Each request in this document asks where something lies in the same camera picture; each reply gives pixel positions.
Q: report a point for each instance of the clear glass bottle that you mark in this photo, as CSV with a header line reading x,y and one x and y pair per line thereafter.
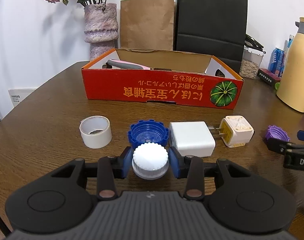
x,y
288,44

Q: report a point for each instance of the blue plastic bottle cap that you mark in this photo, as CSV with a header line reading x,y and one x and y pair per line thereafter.
x,y
145,131

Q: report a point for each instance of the white tape roll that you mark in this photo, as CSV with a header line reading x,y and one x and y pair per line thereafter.
x,y
95,131

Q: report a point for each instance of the white power adapter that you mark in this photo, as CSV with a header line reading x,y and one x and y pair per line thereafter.
x,y
192,138

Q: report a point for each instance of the pink grey pet brush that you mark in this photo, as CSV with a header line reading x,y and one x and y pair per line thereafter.
x,y
110,64

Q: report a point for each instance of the white booklet on floor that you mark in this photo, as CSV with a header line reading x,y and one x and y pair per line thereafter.
x,y
17,95

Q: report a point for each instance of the cream cube plug adapter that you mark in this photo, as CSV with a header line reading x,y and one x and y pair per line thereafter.
x,y
237,131

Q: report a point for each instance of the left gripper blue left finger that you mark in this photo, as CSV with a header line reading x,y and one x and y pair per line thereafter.
x,y
125,160

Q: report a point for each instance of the red cardboard box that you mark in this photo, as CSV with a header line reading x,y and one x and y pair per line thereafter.
x,y
194,80

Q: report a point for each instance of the purple ceramic vase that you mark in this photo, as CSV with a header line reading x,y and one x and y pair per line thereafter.
x,y
100,28

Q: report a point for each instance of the white ribbed bottle cap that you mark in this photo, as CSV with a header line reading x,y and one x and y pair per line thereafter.
x,y
150,161

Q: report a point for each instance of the brown paper bag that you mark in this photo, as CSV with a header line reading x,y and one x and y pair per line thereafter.
x,y
147,24

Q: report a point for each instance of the purple plastic bottle cap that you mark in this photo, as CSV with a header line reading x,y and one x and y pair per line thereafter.
x,y
276,133

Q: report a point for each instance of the black paper bag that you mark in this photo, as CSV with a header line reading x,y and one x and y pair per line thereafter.
x,y
212,27

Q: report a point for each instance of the clear seed storage container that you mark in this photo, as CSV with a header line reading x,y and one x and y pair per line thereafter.
x,y
253,53

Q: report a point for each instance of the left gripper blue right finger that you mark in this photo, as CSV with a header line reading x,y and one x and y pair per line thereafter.
x,y
176,161

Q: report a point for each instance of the yellow thermos jug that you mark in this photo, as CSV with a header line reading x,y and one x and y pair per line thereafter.
x,y
291,89

